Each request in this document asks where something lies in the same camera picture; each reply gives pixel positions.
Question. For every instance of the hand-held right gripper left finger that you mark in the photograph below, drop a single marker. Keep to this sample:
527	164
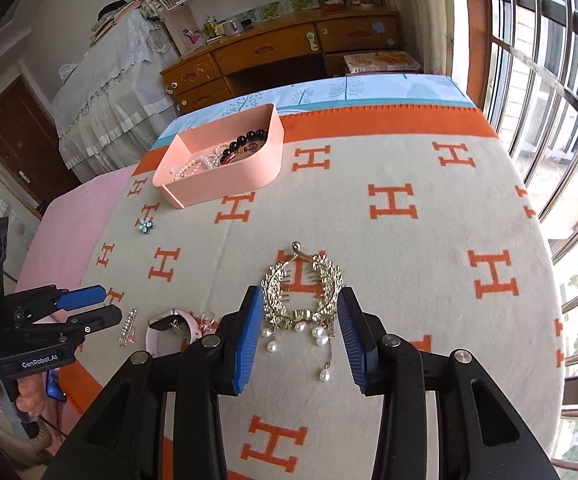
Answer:
249	340

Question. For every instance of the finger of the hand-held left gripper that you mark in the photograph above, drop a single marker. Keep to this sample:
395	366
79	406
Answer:
100	316
83	296

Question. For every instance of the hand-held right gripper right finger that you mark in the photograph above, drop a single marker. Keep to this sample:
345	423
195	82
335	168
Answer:
354	340

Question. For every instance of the silver hair clip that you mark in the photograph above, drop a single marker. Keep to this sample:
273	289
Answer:
128	327

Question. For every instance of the gold leaf pearl hair comb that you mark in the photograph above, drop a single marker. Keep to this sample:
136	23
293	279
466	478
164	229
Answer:
274	305

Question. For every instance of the blue flower brooch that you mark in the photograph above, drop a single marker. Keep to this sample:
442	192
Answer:
145	225

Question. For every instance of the pink plastic box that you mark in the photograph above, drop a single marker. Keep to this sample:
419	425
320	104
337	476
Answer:
229	175

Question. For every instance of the person's left hand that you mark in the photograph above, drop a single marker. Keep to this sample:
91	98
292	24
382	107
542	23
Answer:
31	395

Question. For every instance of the pink bedsheet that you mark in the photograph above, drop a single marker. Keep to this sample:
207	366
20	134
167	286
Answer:
64	240

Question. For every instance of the blue plastic object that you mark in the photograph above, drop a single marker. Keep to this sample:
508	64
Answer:
56	385

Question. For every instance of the orange patterned beige blanket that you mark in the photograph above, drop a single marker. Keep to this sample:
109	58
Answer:
419	285

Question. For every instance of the brown wooden door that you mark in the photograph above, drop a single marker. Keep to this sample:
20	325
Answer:
19	140

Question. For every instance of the white lace furniture cover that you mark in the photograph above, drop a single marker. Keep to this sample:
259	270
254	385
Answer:
109	100

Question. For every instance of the blue printed sheet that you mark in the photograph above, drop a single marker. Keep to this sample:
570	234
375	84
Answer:
369	90

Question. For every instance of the book on stool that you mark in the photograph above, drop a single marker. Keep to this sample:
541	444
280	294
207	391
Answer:
379	62

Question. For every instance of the dark hat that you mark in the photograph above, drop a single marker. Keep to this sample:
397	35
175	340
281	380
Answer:
110	10

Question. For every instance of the wooden dresser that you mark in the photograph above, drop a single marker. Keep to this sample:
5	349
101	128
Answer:
269	52

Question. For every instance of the barred window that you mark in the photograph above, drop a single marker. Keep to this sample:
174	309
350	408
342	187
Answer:
544	110

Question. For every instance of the white drawer lock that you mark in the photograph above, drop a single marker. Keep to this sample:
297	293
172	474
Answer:
311	40

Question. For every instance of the grey mug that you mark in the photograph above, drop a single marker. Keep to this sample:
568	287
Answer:
230	27

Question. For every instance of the red tissue box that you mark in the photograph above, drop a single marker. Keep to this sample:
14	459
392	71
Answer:
334	7

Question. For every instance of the row of green picture cards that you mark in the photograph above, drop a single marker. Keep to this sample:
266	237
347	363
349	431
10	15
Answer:
279	7

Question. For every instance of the beige curtain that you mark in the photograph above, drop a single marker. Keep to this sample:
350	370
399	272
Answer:
419	10

